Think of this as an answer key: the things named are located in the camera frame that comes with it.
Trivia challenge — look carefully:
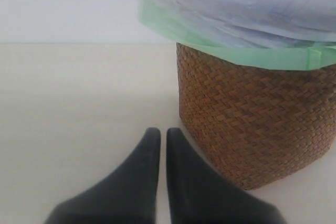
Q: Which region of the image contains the white plastic bin liner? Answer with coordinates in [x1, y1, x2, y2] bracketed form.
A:
[138, 0, 335, 71]

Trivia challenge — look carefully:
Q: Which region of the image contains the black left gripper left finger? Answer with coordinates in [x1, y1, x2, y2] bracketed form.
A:
[45, 127, 161, 223]

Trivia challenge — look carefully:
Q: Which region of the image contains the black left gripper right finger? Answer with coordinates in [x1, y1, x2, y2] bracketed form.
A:
[166, 128, 286, 223]

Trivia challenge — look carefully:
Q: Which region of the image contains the woven brown wicker basket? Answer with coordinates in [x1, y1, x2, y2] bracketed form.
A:
[176, 44, 335, 190]

